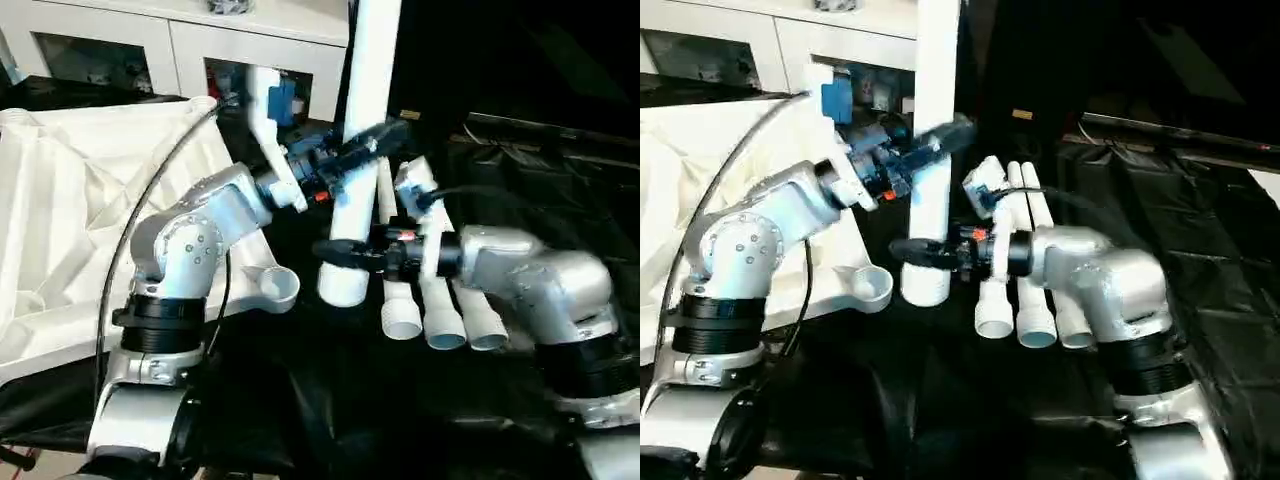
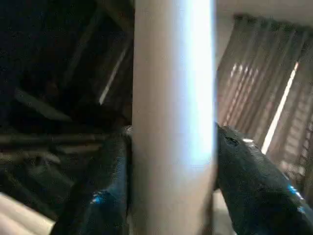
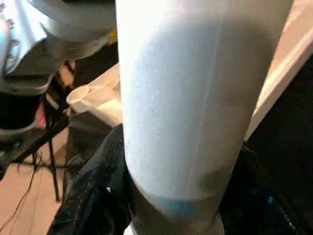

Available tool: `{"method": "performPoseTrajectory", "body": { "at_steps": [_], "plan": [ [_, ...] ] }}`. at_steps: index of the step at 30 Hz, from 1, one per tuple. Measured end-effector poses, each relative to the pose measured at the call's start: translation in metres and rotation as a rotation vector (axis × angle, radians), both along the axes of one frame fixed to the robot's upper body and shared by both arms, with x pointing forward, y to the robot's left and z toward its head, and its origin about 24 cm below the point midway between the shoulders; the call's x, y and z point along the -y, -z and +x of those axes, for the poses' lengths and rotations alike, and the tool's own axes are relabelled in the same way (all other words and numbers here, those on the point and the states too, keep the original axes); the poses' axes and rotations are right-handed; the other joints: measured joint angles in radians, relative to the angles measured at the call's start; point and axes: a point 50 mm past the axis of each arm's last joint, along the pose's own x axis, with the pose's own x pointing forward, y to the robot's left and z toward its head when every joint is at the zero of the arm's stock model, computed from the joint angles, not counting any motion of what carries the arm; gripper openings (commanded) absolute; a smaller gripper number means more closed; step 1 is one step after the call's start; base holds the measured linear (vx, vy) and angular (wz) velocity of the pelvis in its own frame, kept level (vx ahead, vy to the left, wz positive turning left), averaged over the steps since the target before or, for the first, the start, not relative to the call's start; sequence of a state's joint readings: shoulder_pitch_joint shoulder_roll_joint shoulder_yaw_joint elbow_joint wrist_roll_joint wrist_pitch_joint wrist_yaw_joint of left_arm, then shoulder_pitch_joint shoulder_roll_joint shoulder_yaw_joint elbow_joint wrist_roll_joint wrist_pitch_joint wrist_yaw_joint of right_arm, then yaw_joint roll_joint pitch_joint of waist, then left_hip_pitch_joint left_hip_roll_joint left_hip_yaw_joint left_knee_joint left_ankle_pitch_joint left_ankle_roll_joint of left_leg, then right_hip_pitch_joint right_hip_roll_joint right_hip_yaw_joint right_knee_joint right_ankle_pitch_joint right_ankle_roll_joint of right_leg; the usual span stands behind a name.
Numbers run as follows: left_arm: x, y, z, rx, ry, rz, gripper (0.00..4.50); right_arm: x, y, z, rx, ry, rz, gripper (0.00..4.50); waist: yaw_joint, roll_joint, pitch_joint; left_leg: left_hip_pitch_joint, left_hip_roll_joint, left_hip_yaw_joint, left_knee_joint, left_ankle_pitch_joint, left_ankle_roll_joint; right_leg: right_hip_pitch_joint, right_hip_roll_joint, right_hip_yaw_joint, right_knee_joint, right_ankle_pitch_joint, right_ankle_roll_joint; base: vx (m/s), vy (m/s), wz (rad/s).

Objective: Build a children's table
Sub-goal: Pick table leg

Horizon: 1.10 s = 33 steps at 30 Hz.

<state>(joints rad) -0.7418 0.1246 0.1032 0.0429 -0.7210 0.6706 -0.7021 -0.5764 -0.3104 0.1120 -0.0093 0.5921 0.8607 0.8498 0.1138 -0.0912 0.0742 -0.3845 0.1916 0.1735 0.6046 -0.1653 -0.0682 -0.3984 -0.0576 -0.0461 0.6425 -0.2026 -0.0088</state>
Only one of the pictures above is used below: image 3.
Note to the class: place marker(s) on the black metal stand leg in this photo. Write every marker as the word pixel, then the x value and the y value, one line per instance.
pixel 29 147

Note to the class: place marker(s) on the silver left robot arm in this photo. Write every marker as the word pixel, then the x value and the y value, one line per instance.
pixel 49 49

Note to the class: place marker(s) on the white plastic table leg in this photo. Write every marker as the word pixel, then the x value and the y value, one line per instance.
pixel 185 98

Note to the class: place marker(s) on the white plastic table top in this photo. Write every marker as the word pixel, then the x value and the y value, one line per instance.
pixel 102 107

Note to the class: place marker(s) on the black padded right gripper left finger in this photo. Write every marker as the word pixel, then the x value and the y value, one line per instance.
pixel 97 186

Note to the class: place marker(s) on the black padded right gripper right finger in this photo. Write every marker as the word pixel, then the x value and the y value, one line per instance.
pixel 264 195

